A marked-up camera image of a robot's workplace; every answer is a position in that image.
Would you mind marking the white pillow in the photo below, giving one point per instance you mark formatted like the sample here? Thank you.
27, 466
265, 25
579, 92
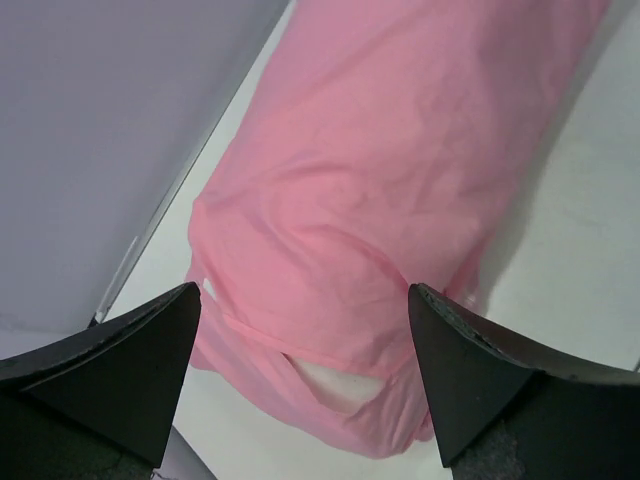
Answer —
340, 391

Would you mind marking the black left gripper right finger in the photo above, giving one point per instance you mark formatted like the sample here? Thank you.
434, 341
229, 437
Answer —
504, 406

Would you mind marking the pink rose-print pillowcase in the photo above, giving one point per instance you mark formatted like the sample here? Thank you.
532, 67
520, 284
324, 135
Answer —
383, 145

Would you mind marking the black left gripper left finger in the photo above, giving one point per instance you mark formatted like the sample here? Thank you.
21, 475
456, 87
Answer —
99, 404

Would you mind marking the back aluminium rail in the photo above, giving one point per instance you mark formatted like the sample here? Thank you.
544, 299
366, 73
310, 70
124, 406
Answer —
158, 259

